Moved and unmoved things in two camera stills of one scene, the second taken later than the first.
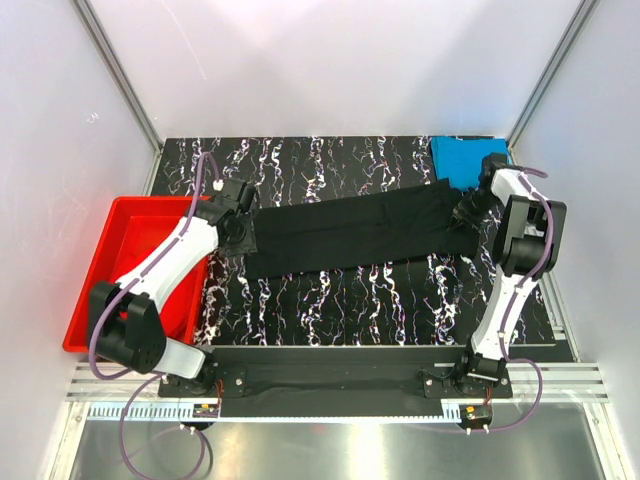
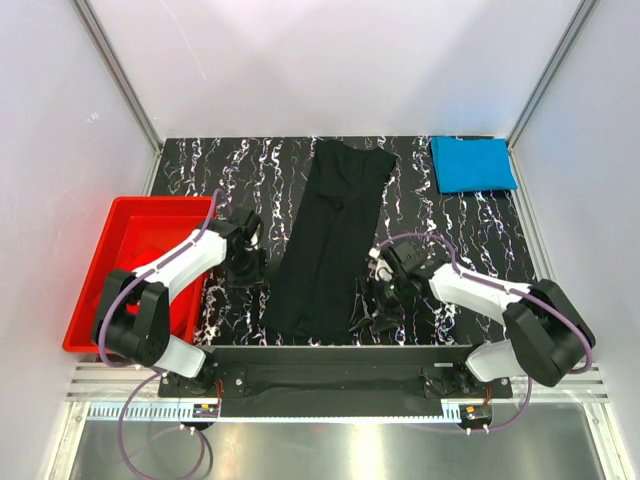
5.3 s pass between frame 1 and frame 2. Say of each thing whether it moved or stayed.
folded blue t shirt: stayed
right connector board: stayed
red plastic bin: stayed
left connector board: stayed
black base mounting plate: stayed
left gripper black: moved
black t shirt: moved
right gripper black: moved
